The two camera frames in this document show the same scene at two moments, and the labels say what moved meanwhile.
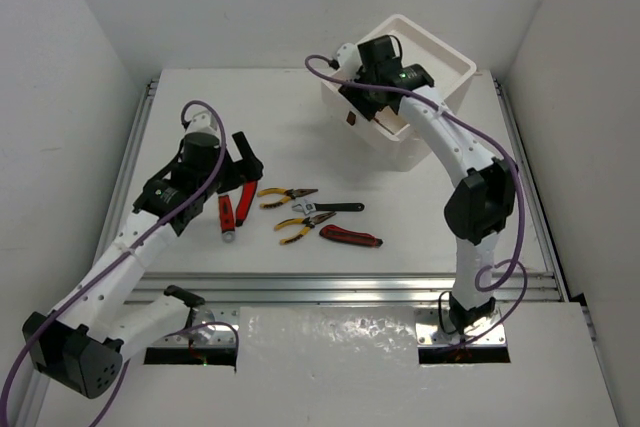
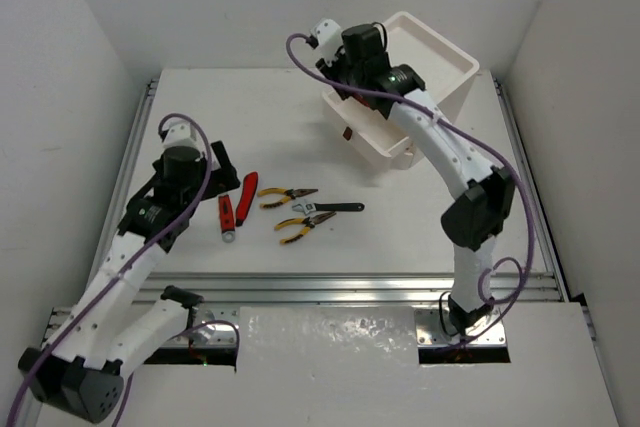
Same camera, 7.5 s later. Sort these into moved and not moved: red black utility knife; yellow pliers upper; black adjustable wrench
Moved: red black utility knife
Not moved: yellow pliers upper; black adjustable wrench
